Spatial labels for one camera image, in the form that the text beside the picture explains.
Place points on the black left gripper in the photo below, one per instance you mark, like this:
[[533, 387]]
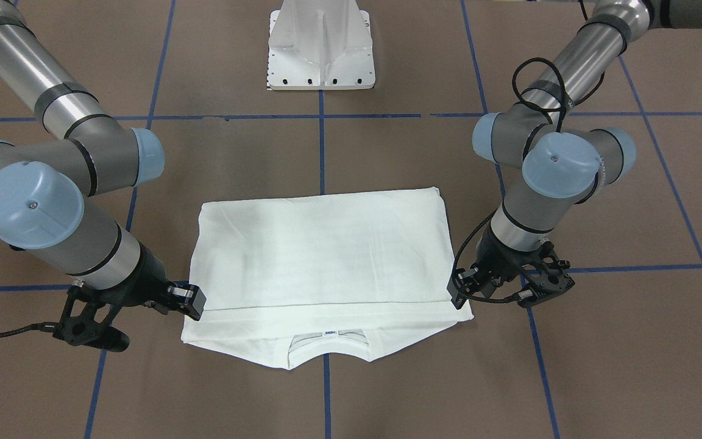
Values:
[[493, 260]]

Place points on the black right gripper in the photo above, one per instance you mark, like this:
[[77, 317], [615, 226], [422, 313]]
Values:
[[144, 275]]

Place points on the white long-sleeve printed shirt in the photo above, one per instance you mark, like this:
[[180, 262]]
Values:
[[289, 279]]

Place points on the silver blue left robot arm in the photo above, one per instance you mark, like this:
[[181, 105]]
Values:
[[560, 167]]

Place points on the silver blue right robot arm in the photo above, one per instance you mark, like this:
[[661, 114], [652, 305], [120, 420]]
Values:
[[47, 190]]

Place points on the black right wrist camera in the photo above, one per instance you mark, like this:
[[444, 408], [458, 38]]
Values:
[[77, 325]]

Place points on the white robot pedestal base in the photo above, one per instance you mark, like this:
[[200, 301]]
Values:
[[320, 46]]

